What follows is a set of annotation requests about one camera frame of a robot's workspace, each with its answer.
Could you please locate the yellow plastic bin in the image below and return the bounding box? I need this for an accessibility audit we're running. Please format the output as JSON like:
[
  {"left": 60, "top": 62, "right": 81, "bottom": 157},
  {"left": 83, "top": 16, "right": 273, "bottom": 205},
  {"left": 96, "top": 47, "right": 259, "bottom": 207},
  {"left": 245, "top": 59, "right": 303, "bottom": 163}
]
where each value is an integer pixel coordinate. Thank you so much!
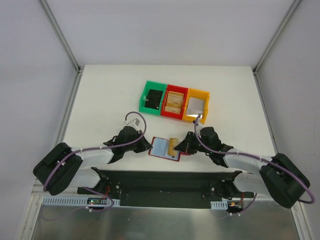
[{"left": 182, "top": 88, "right": 210, "bottom": 124}]

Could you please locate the green plastic bin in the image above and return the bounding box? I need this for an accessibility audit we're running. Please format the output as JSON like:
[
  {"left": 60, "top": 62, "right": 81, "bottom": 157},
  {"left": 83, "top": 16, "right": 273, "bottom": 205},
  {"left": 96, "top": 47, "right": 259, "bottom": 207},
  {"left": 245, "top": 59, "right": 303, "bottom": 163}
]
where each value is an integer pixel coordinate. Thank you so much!
[{"left": 139, "top": 80, "right": 167, "bottom": 116}]

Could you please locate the right white cable duct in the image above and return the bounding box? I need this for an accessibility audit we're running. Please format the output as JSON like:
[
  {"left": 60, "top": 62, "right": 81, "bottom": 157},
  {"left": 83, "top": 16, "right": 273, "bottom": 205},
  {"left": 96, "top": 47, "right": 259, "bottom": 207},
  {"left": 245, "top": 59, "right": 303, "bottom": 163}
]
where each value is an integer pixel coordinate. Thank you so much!
[{"left": 210, "top": 199, "right": 229, "bottom": 210}]

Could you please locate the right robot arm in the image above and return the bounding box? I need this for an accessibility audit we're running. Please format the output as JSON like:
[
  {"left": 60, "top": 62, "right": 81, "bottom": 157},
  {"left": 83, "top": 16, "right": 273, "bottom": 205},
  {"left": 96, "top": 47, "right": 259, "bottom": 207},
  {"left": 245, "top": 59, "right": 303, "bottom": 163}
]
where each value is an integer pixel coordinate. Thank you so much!
[{"left": 175, "top": 126, "right": 311, "bottom": 209}]

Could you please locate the left white cable duct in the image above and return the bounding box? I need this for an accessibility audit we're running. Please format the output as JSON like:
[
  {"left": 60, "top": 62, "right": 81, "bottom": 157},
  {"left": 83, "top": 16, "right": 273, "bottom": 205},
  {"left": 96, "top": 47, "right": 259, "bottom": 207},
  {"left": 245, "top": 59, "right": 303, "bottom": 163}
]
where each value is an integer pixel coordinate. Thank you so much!
[{"left": 42, "top": 196, "right": 121, "bottom": 208}]

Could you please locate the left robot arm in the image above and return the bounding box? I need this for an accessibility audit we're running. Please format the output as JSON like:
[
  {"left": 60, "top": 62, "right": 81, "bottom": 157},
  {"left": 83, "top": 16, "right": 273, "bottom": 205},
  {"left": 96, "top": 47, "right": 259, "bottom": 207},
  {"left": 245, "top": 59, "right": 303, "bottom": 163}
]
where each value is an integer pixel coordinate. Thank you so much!
[{"left": 33, "top": 126, "right": 153, "bottom": 196}]

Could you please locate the gold VIP card upper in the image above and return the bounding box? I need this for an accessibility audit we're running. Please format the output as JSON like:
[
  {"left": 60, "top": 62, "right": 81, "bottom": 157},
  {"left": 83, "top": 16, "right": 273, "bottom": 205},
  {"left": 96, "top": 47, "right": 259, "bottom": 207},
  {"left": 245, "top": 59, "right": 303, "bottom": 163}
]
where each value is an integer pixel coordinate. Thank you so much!
[{"left": 166, "top": 91, "right": 184, "bottom": 105}]

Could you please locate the left aluminium frame post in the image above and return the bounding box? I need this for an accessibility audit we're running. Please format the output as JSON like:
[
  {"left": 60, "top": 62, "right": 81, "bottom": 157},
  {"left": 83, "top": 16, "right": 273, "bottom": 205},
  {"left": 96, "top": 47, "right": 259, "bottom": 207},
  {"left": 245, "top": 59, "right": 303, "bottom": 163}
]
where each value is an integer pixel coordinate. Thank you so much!
[{"left": 37, "top": 0, "right": 82, "bottom": 73}]

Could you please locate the red plastic bin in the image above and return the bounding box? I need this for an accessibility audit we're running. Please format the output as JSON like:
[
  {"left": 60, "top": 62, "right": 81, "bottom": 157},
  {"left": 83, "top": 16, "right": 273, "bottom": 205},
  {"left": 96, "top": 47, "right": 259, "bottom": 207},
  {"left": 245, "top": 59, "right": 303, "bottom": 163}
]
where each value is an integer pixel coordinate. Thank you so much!
[{"left": 160, "top": 84, "right": 189, "bottom": 120}]

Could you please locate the silver VIP card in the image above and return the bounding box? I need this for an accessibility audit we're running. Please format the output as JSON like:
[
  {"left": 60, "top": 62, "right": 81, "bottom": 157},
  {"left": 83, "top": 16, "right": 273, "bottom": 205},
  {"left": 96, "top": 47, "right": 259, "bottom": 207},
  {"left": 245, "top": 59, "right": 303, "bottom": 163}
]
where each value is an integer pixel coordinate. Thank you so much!
[{"left": 185, "top": 97, "right": 205, "bottom": 118}]

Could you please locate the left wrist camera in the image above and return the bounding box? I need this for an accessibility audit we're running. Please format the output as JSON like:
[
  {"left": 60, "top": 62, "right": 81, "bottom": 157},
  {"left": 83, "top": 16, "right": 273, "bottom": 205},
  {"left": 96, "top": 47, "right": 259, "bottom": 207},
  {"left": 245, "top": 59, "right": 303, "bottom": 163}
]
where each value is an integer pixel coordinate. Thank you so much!
[{"left": 125, "top": 118, "right": 140, "bottom": 131}]

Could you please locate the red leather card holder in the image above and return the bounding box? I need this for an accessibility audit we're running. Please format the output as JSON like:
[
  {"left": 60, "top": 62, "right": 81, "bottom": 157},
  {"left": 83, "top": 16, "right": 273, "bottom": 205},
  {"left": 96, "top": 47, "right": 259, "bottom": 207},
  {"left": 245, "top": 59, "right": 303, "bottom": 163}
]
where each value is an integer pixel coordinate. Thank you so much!
[{"left": 148, "top": 136, "right": 189, "bottom": 162}]

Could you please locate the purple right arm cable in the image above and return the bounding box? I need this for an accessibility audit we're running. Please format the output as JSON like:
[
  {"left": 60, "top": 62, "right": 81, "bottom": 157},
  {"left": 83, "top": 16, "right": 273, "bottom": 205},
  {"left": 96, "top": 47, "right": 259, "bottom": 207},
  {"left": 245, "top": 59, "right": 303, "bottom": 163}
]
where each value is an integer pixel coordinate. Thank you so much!
[{"left": 193, "top": 113, "right": 316, "bottom": 205}]

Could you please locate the gold VIP card lower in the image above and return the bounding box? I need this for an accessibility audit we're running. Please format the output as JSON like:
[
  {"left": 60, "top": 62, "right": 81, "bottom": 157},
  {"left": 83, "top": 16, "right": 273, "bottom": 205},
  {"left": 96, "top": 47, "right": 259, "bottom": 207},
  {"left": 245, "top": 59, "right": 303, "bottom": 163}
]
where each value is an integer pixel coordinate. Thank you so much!
[{"left": 164, "top": 105, "right": 181, "bottom": 114}]

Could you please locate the black VIP card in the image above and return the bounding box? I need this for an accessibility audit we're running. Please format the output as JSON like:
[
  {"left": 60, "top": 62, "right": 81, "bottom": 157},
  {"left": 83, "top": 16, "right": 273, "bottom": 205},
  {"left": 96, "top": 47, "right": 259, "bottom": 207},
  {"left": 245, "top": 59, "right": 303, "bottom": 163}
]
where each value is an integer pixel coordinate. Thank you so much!
[{"left": 144, "top": 89, "right": 163, "bottom": 110}]

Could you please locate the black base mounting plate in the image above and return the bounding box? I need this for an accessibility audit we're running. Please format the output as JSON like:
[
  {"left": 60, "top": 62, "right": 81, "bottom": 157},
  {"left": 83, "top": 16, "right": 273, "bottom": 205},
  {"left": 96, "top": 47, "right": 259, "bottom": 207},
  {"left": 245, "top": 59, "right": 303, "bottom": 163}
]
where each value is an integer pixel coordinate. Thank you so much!
[{"left": 93, "top": 169, "right": 254, "bottom": 209}]

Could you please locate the white cable duct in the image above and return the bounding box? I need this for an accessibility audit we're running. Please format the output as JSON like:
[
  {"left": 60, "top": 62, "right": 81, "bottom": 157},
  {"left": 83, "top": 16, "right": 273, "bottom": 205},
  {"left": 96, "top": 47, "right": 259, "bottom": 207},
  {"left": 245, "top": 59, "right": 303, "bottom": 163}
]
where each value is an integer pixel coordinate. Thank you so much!
[
  {"left": 210, "top": 199, "right": 229, "bottom": 210},
  {"left": 42, "top": 196, "right": 121, "bottom": 208}
]

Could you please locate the gold vip card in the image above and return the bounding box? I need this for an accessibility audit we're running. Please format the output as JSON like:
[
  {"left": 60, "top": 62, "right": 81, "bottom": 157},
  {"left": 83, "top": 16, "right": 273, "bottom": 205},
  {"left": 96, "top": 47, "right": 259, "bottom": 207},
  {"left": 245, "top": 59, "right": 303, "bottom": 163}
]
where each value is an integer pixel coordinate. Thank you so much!
[
  {"left": 164, "top": 105, "right": 181, "bottom": 114},
  {"left": 166, "top": 91, "right": 184, "bottom": 105}
]

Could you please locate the right aluminium frame post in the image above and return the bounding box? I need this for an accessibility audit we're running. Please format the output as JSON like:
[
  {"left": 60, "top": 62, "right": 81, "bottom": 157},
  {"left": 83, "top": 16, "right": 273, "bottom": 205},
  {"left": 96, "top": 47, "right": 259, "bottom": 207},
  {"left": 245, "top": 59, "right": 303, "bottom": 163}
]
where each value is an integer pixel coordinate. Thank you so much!
[{"left": 252, "top": 0, "right": 303, "bottom": 76}]

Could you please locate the aluminium frame post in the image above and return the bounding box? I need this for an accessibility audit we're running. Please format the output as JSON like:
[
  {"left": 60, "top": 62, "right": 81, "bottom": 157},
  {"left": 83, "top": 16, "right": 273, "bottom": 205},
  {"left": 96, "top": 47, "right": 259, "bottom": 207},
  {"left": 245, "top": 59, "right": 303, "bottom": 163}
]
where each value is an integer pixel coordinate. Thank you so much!
[
  {"left": 37, "top": 0, "right": 82, "bottom": 73},
  {"left": 252, "top": 0, "right": 303, "bottom": 76}
]

